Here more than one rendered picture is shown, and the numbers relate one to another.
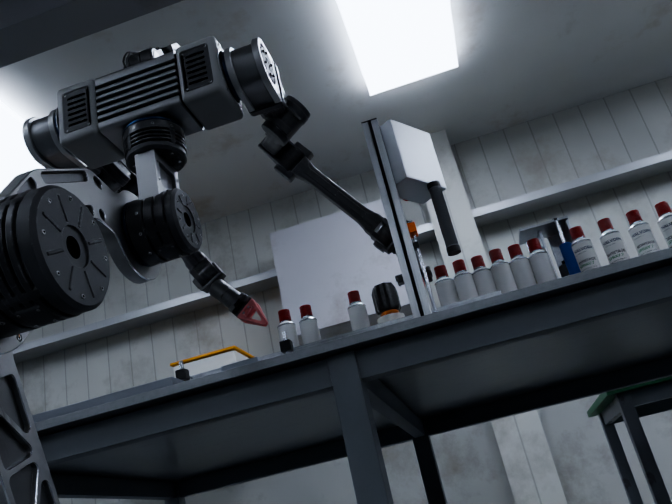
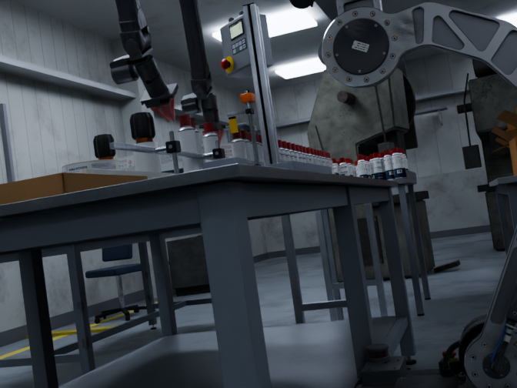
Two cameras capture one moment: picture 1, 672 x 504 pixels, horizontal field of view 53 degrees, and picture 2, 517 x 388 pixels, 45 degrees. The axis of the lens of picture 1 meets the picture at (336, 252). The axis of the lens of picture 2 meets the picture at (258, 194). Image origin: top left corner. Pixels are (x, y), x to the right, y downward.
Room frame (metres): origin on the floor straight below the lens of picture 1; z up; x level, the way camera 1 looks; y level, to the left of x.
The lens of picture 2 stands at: (1.30, 2.01, 0.74)
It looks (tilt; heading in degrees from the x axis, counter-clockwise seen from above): 2 degrees up; 280
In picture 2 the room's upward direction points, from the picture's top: 8 degrees counter-clockwise
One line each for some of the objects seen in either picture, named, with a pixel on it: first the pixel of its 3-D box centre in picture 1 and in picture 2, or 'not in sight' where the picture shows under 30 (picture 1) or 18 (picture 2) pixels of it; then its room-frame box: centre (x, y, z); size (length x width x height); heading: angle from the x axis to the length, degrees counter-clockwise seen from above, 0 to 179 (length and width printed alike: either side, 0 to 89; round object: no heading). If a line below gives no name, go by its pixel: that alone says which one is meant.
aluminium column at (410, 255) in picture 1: (399, 229); (263, 98); (1.61, -0.17, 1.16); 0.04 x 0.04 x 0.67; 81
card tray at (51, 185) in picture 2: not in sight; (55, 194); (1.92, 0.83, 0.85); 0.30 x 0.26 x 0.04; 81
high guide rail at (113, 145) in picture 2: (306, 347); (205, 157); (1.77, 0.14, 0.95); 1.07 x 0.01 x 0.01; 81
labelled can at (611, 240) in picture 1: (617, 254); not in sight; (1.68, -0.71, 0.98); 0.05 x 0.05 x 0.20
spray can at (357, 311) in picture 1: (360, 326); (212, 153); (1.79, -0.02, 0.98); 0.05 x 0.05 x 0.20
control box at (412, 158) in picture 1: (405, 163); (245, 46); (1.66, -0.25, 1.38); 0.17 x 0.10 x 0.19; 136
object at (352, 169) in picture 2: not in sight; (369, 171); (1.27, -2.58, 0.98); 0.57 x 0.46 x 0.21; 171
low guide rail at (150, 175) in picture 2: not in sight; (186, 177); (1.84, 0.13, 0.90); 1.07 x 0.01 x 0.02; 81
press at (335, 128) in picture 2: not in sight; (377, 155); (1.15, -4.44, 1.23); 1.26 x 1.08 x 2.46; 169
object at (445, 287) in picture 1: (449, 301); (239, 157); (1.75, -0.27, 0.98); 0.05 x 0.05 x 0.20
